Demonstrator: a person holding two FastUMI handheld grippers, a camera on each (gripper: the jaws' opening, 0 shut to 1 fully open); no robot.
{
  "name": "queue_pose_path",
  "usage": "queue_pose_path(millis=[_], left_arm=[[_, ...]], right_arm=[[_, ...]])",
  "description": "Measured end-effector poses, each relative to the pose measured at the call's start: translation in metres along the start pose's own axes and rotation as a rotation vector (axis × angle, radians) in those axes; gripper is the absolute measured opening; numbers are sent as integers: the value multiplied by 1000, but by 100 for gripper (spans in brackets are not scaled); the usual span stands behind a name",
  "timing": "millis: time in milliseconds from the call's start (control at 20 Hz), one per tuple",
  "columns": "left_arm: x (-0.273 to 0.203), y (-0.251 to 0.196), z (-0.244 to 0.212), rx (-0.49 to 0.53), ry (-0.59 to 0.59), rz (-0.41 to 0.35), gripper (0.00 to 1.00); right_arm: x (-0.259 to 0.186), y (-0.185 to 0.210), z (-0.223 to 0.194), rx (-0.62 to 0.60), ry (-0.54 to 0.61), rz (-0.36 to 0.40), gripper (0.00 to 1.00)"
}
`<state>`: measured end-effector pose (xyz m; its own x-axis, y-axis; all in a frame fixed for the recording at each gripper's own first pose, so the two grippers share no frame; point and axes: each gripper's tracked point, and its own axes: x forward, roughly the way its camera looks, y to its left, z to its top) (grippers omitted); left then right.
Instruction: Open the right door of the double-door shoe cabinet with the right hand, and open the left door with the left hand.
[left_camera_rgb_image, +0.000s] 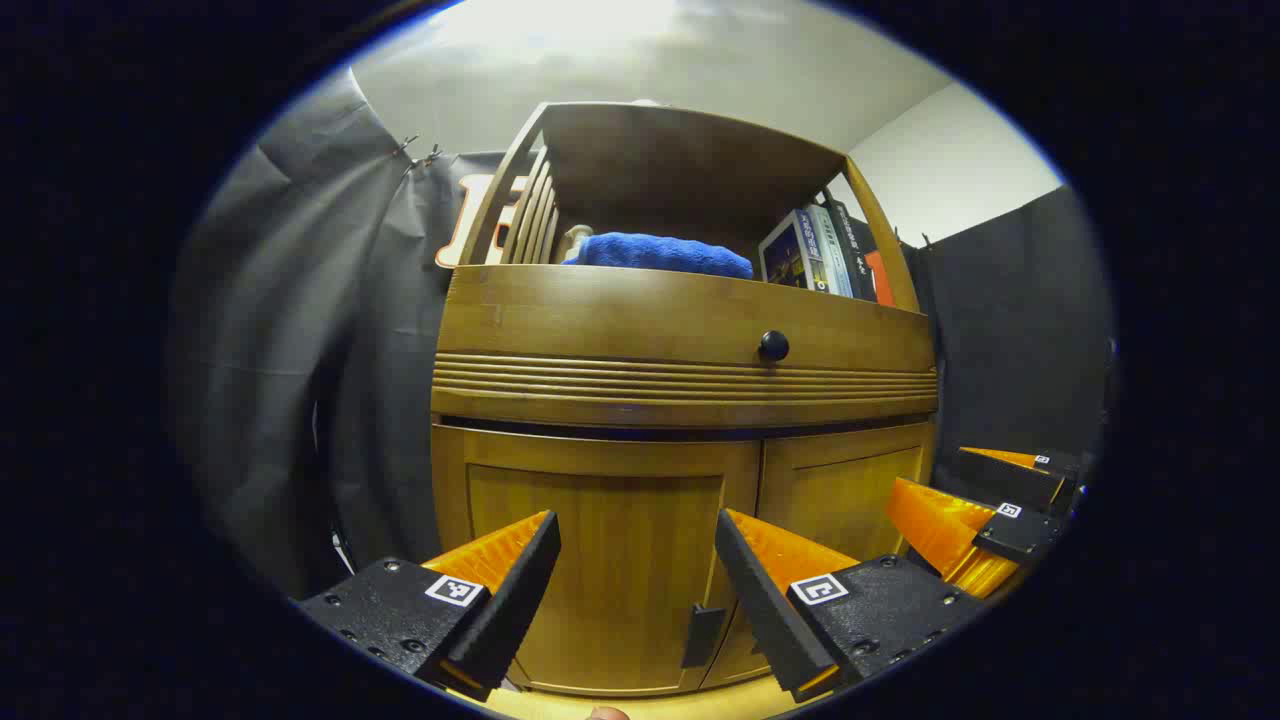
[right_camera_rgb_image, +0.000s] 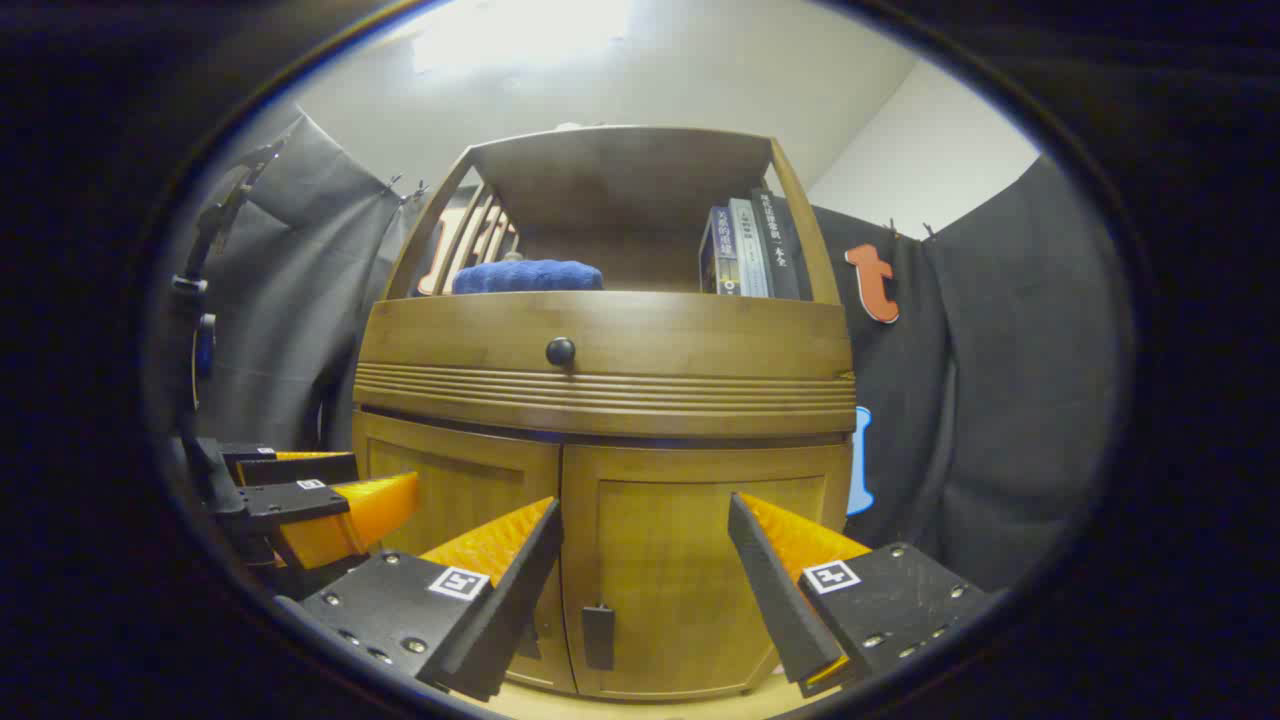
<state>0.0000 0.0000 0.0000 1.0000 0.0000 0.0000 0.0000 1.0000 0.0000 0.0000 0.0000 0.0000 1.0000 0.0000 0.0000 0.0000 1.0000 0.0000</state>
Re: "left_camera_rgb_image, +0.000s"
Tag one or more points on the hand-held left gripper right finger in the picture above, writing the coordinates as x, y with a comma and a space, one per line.
765, 610

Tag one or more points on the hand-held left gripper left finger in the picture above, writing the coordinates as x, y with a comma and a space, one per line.
515, 610

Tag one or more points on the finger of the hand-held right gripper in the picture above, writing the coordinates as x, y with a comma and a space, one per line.
940, 530
1010, 480

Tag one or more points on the wooden cabinet door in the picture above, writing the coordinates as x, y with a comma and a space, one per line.
600, 540
850, 490

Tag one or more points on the wooden double-door shoe cabinet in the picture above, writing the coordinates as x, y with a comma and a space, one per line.
640, 310

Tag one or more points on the wooden cabinet drawer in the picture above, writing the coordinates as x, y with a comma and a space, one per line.
620, 320

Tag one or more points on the black backdrop cloth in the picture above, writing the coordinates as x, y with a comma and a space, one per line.
1010, 330
300, 350

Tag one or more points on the red book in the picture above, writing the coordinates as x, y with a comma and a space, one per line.
880, 278

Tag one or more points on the black round drawer knob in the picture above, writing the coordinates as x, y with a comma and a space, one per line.
773, 346

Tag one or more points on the pale grey book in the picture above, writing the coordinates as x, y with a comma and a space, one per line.
830, 255

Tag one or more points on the book with colourful cover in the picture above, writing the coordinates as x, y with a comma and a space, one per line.
785, 258

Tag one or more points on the blue towel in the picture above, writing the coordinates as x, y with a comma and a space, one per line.
660, 254

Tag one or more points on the small beige figure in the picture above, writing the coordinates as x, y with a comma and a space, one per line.
577, 242

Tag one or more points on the small metal clip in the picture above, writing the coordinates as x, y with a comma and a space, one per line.
431, 155
407, 146

